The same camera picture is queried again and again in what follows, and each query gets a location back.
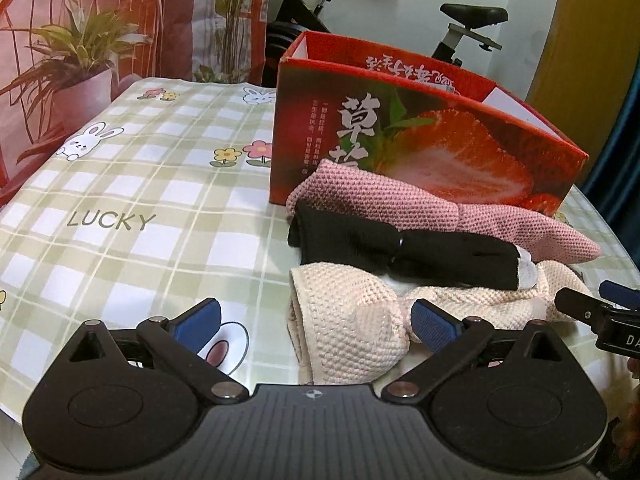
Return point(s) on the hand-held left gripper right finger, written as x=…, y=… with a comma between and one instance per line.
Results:
x=432, y=325

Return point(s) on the checked printed tablecloth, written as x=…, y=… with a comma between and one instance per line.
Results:
x=150, y=170

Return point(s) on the printed backdrop cloth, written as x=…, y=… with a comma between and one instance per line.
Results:
x=175, y=10

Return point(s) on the cream knitted cloth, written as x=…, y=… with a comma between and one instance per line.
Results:
x=350, y=320

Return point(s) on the pink knitted cloth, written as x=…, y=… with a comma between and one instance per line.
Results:
x=400, y=205

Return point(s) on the black exercise bike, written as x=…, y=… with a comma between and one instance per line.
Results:
x=300, y=5

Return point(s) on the white cloth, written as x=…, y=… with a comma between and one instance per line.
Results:
x=527, y=272

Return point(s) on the teal curtain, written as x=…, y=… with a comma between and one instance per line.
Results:
x=620, y=185

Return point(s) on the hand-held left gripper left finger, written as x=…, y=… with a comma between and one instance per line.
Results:
x=197, y=325

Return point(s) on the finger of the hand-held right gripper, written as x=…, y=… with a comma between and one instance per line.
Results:
x=622, y=296
x=575, y=302

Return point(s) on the wooden door panel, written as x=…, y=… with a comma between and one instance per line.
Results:
x=590, y=60

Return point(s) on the red strawberry print box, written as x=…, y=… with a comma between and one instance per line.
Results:
x=320, y=125

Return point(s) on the black cloth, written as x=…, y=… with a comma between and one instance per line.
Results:
x=350, y=230

